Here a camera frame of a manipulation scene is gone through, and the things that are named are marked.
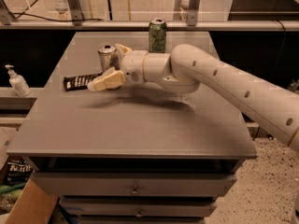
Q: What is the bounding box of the black cable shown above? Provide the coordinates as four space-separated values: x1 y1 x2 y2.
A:
8 0 106 23

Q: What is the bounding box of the white pump bottle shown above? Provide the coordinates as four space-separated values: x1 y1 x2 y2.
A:
5 64 31 97

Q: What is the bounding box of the black rxbar chocolate bar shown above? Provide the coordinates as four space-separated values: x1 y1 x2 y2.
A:
63 74 99 91

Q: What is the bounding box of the green soda can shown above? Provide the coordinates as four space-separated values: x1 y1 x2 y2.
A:
149 18 167 53

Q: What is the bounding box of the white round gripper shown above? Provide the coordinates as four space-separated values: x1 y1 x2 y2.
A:
87 44 148 91

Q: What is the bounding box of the grey metal railing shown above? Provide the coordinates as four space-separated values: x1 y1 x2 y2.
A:
1 0 299 31

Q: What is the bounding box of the dark printed bag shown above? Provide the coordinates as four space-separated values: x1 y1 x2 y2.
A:
4 160 33 186

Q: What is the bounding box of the top drawer knob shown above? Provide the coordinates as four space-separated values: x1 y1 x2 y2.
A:
131 186 140 196

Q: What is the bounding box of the silver blue redbull can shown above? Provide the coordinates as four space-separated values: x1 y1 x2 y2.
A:
97 43 119 72

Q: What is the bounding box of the drawer knob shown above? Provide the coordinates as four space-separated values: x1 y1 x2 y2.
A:
135 210 144 218
131 186 140 196

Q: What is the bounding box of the brown cardboard box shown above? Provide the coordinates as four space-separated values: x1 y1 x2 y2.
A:
5 179 58 224

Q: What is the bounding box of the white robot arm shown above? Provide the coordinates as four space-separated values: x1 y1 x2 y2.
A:
87 44 299 152

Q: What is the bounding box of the grey drawer cabinet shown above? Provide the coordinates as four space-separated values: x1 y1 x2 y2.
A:
8 32 256 224

